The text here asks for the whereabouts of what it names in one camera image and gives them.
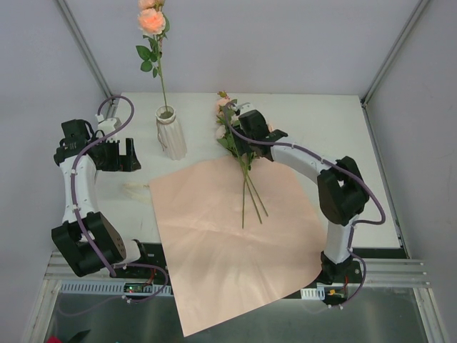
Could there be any aluminium frame post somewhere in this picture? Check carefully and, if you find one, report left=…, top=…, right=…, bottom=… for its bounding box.
left=361, top=0, right=432, bottom=109
left=54, top=0, right=114, bottom=98

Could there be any peach wrapping paper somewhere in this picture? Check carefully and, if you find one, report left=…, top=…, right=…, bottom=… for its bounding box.
left=149, top=156, right=326, bottom=336

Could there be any left white cable duct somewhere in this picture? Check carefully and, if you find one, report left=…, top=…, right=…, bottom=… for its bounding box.
left=60, top=280, right=173, bottom=297

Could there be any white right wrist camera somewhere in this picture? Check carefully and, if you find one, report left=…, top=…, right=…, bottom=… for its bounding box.
left=233, top=102, right=255, bottom=116

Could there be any left aluminium frame post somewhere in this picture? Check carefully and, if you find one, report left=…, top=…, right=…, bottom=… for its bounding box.
left=54, top=0, right=114, bottom=98

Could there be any right white cable duct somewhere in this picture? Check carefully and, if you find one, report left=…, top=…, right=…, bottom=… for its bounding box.
left=300, top=287, right=326, bottom=301

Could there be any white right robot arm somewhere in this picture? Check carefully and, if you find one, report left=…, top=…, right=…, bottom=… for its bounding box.
left=234, top=109, right=368, bottom=285

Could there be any pale pink rose stem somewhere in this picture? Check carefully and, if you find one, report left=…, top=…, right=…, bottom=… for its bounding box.
left=215, top=114, right=268, bottom=228

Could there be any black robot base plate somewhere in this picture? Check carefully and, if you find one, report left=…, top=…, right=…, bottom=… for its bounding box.
left=116, top=243, right=366, bottom=302

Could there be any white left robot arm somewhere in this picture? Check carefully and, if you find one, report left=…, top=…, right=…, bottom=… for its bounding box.
left=51, top=119, right=151, bottom=278

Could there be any right aluminium frame post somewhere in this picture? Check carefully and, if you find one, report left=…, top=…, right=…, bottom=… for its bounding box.
left=361, top=0, right=432, bottom=109

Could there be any cream printed ribbon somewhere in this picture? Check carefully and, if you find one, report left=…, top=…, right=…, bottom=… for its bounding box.
left=121, top=182, right=152, bottom=204

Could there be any aluminium front rail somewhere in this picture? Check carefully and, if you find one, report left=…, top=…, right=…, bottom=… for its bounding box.
left=44, top=251, right=432, bottom=288

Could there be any small peach rose stem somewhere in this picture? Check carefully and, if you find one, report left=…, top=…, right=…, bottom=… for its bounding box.
left=240, top=152, right=261, bottom=228

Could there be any white ribbed ceramic vase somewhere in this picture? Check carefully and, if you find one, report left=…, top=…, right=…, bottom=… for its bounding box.
left=156, top=106, right=187, bottom=161

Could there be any white cable duct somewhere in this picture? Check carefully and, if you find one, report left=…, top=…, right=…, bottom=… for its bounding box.
left=60, top=280, right=173, bottom=297
left=300, top=287, right=326, bottom=301

